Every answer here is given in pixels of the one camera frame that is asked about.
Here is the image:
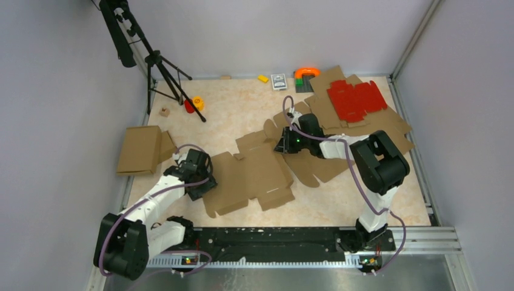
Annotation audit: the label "small brown cardboard blank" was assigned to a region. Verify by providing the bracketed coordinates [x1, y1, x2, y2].
[304, 95, 370, 129]

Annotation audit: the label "large brown cardboard sheet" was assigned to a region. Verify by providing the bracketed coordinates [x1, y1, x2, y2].
[282, 65, 414, 188]

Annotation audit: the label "small wooden cube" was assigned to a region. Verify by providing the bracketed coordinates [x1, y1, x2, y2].
[159, 107, 170, 118]

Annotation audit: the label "playing card deck box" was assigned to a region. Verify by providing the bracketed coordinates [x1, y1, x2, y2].
[270, 73, 287, 91]

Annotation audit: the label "brown cardboard box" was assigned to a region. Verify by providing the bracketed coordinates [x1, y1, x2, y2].
[116, 125, 177, 176]
[202, 130, 295, 218]

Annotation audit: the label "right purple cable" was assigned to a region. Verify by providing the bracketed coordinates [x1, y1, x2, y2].
[282, 95, 407, 276]

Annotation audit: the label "purple cable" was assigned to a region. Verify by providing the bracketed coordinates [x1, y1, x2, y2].
[98, 144, 213, 278]
[282, 95, 407, 276]

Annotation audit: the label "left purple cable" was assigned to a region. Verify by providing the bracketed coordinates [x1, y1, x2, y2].
[98, 144, 213, 278]

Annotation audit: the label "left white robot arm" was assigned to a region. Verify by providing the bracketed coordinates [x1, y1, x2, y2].
[93, 144, 217, 280]

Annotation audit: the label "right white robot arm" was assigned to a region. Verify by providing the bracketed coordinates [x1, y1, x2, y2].
[275, 108, 410, 252]

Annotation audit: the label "grey lego base plate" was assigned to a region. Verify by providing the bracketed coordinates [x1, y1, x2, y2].
[295, 75, 314, 93]

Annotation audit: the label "orange horseshoe toy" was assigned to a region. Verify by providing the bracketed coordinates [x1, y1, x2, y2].
[294, 67, 320, 79]

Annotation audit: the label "folded brown cardboard box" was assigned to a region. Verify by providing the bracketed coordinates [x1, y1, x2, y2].
[116, 125, 177, 176]

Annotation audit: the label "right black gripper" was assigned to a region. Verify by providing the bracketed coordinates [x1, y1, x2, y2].
[273, 127, 310, 155]

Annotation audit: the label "red flat cardboard blank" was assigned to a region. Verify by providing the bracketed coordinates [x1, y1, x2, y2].
[327, 80, 388, 123]

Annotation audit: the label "yellow small block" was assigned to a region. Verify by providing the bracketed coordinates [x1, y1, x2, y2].
[258, 75, 269, 83]

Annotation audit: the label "black camera tripod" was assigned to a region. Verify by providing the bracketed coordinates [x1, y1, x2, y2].
[94, 0, 207, 122]

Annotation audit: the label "yellow round toy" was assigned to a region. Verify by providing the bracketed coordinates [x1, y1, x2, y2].
[192, 96, 205, 112]

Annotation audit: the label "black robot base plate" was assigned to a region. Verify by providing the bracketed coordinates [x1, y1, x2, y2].
[164, 227, 397, 269]

